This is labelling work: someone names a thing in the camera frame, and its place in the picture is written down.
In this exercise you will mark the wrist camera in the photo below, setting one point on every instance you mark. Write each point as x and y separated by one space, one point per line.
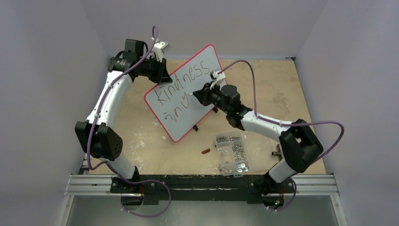
217 77
159 49

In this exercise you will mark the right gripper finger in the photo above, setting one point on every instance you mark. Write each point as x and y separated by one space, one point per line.
200 92
200 98

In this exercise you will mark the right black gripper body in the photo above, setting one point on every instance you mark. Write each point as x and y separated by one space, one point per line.
206 97

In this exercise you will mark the pink framed whiteboard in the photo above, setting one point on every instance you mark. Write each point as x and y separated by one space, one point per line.
174 108

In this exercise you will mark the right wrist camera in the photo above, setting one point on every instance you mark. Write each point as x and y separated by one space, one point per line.
217 77

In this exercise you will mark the red marker cap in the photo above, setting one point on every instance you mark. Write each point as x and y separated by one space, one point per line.
206 151

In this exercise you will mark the black metal clamp tool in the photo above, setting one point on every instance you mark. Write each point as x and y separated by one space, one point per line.
278 151

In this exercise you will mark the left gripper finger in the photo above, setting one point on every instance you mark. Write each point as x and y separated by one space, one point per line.
164 81
164 75

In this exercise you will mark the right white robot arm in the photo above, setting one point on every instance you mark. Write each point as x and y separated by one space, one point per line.
298 142

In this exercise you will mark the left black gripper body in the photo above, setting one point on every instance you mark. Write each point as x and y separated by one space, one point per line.
154 68

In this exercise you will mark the clear plastic screw box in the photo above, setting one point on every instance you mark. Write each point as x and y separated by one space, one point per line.
240 154

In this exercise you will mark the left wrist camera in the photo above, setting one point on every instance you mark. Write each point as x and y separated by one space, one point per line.
159 49

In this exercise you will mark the aluminium frame rail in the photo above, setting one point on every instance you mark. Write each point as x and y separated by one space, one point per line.
148 146

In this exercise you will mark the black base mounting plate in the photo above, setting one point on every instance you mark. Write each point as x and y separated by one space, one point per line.
252 189

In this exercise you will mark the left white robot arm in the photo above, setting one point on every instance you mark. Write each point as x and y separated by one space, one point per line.
96 133

